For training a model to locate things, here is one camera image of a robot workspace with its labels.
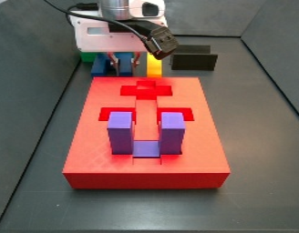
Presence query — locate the green stepped arch block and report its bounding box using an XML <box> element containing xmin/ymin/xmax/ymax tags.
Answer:
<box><xmin>80</xmin><ymin>52</ymin><xmax>96</xmax><ymax>63</ymax></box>

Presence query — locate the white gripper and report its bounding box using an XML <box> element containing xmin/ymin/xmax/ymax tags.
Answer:
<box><xmin>68</xmin><ymin>10</ymin><xmax>170</xmax><ymax>76</ymax></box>

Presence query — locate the blue U-shaped block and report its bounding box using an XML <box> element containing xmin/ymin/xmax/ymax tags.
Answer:
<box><xmin>91</xmin><ymin>53</ymin><xmax>133</xmax><ymax>77</ymax></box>

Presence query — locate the purple U-shaped block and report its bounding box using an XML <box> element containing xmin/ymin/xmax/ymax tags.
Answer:
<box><xmin>107</xmin><ymin>112</ymin><xmax>186</xmax><ymax>158</ymax></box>

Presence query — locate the black cable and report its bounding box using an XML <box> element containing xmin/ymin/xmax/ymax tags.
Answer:
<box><xmin>44</xmin><ymin>0</ymin><xmax>155</xmax><ymax>52</ymax></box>

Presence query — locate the yellow long bar block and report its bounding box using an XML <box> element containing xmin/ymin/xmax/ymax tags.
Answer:
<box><xmin>147</xmin><ymin>54</ymin><xmax>162</xmax><ymax>78</ymax></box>

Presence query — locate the red slotted base block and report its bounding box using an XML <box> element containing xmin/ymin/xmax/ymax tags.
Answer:
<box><xmin>63</xmin><ymin>77</ymin><xmax>230</xmax><ymax>189</ymax></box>

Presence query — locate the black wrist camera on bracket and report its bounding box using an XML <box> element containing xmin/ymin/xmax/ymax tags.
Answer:
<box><xmin>108</xmin><ymin>20</ymin><xmax>179</xmax><ymax>60</ymax></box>

